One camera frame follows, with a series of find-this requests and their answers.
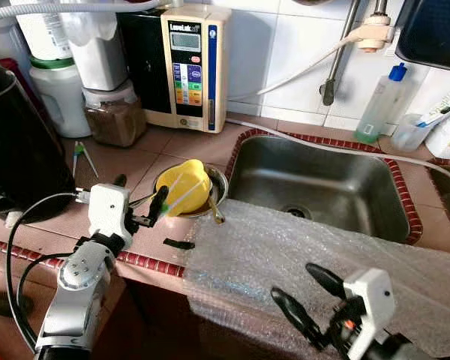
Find black kettle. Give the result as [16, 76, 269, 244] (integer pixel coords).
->
[0, 64, 77, 223]

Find grey corrugated hose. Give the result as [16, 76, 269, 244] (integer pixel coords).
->
[0, 0, 173, 17]

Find white green toothpaste tube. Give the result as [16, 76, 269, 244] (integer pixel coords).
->
[427, 85, 450, 125]

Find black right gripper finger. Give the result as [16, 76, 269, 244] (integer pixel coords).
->
[305, 262, 350, 302]
[270, 286, 329, 351]

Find blue toothbrush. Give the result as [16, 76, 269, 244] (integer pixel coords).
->
[416, 107, 450, 128]

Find large stainless steel sink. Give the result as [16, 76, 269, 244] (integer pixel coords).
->
[226, 129, 425, 246]

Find beige water ionizer machine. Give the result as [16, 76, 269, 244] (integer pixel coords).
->
[161, 4, 231, 134]

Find white jug green lid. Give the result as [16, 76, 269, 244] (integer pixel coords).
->
[28, 58, 92, 140]

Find white plastic covered container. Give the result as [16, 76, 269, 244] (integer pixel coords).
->
[60, 6, 129, 92]

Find metal wall tap pipe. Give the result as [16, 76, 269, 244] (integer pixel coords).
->
[321, 0, 361, 107]

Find small white plastic piece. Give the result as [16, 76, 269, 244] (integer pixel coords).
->
[4, 212, 24, 229]

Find green hinged chopsticks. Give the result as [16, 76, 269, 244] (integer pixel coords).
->
[71, 140, 101, 179]

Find clear plastic cup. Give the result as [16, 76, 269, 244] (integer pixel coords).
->
[392, 112, 436, 153]

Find clear bubble wrap sheet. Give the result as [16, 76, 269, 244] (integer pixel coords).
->
[184, 199, 450, 359]

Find white green plastic chopsticks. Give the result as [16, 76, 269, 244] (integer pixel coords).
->
[162, 174, 212, 207]

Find thin white hose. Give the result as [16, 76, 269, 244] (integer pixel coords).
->
[225, 118, 450, 168]

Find metal spoon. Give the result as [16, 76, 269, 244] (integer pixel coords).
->
[208, 196, 226, 224]

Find beige tap diverter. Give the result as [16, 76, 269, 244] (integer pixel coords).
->
[356, 13, 395, 53]

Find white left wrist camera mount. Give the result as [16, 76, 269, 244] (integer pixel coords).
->
[88, 184, 134, 241]

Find thick white hose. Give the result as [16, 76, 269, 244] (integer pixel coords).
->
[232, 30, 376, 100]

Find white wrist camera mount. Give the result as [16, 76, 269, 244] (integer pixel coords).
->
[343, 268, 397, 355]
[88, 184, 134, 241]

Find stainless steel bowl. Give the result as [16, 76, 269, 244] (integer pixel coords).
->
[151, 163, 230, 219]

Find white labelled bottle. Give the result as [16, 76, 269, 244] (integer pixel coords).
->
[11, 0, 74, 62]

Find red container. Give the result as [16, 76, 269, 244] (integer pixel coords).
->
[0, 56, 37, 119]

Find jar with brown contents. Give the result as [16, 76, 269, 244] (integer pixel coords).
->
[82, 82, 148, 149]

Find small black clip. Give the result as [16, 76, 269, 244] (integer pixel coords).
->
[163, 238, 197, 251]

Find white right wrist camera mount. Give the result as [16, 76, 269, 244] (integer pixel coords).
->
[343, 268, 397, 355]

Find clear bottle blue cap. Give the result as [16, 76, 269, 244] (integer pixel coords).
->
[354, 64, 408, 145]

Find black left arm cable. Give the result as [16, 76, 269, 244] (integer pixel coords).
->
[5, 192, 91, 355]

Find yellow plastic bowl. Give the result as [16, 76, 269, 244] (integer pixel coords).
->
[156, 159, 213, 217]

